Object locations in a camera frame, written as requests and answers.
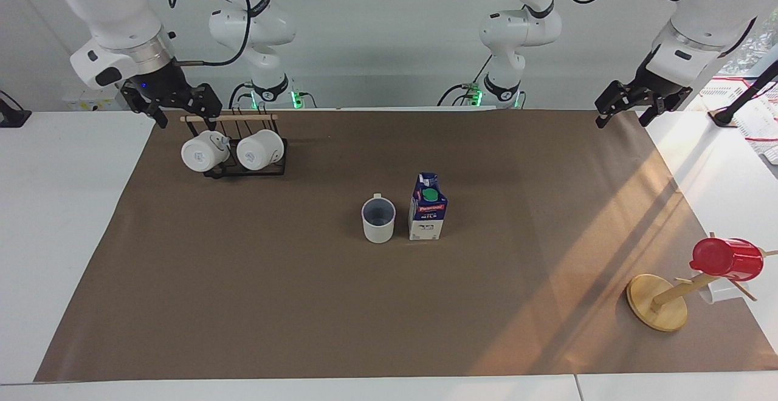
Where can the red cup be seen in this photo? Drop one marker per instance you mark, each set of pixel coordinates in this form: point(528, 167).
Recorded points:
point(729, 259)

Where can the white plastic basket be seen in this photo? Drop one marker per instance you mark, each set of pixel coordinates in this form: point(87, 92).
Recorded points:
point(760, 124)

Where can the wooden mug tree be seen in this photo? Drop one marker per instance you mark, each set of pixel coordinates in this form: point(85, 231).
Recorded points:
point(657, 304)

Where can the black stand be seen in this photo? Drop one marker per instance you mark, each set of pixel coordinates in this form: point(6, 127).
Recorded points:
point(744, 94)
point(11, 116)

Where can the white cup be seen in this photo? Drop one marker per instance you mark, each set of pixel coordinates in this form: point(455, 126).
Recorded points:
point(717, 291)

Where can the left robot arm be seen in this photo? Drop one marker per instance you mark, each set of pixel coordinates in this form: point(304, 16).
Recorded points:
point(705, 18)

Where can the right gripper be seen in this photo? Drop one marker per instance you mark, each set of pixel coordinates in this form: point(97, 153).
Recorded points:
point(161, 85)

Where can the blue and white milk carton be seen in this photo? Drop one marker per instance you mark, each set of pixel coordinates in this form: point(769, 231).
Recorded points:
point(426, 215)

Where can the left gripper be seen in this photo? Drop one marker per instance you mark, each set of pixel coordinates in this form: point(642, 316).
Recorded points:
point(659, 82)

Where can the white power strip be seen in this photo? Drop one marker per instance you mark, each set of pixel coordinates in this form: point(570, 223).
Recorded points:
point(91, 104)

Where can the white mug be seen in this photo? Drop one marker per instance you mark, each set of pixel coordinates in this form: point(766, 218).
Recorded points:
point(202, 153)
point(378, 228)
point(258, 150)

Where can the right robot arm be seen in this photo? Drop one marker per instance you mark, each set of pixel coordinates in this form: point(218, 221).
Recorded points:
point(115, 12)

